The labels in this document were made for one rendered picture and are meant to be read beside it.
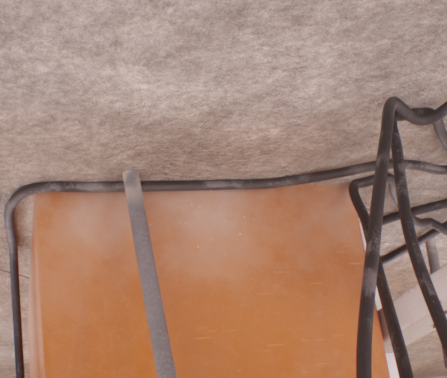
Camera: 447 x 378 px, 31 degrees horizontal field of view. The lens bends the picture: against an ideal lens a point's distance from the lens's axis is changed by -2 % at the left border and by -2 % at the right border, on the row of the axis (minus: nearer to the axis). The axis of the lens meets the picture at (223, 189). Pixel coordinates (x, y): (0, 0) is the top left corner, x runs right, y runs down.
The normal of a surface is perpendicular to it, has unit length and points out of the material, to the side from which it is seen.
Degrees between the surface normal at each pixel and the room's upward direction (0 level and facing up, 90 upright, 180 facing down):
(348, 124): 0
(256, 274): 90
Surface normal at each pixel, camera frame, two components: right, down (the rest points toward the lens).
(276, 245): 0.23, -0.43
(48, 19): 0.13, 0.91
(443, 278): -0.95, 0.00
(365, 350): 0.02, -0.65
